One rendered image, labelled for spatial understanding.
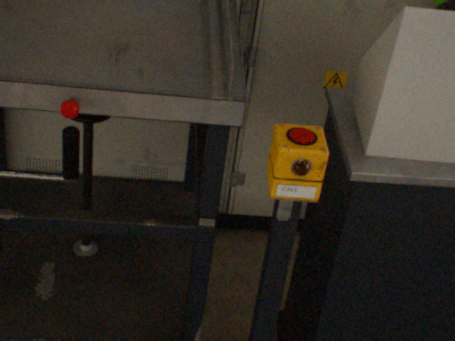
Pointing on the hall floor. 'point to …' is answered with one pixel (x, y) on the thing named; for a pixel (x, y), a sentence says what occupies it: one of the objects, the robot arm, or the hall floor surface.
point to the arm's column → (372, 261)
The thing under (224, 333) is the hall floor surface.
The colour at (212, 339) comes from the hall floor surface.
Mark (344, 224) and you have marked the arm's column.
